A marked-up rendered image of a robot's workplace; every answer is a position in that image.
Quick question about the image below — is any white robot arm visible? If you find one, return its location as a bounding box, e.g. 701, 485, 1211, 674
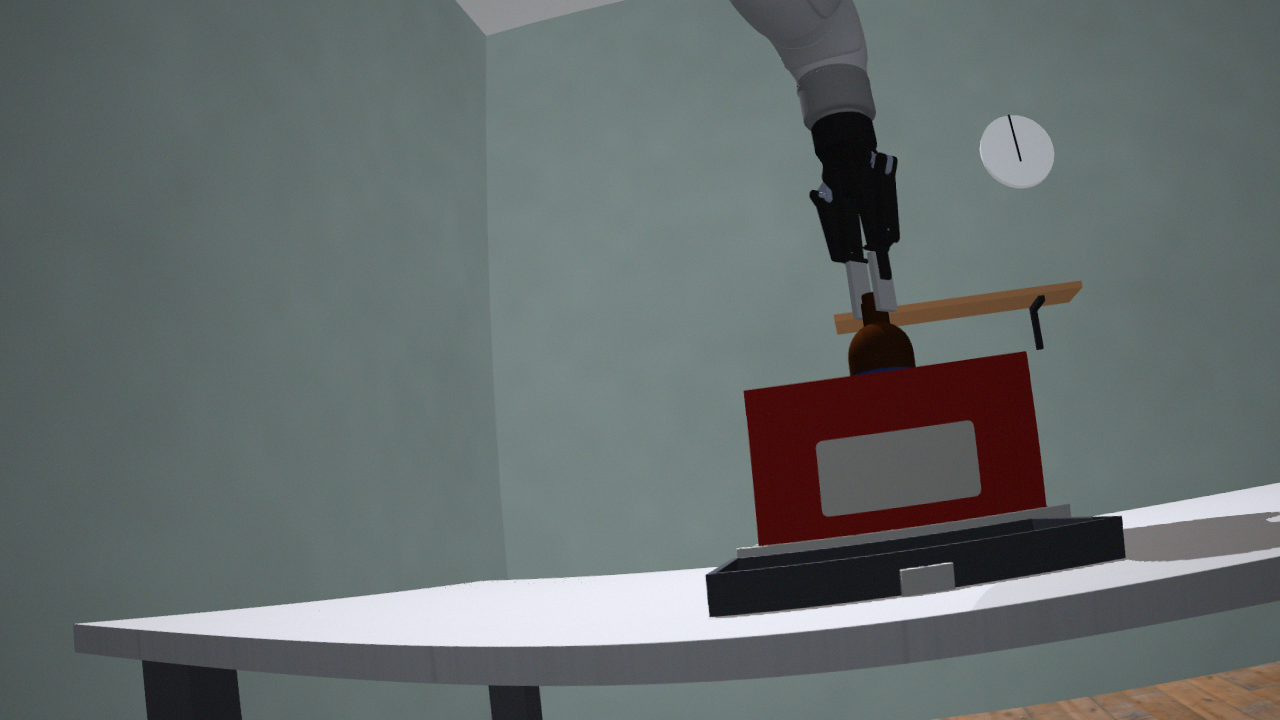
730, 0, 876, 131

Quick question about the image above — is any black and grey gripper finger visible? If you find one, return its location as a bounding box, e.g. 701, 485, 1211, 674
809, 168, 870, 320
842, 151, 900, 313

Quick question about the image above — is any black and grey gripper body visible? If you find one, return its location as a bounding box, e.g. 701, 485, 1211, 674
812, 111, 877, 199

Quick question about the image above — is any brown glass bottle with blue label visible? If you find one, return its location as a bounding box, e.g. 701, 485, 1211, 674
849, 292, 916, 375

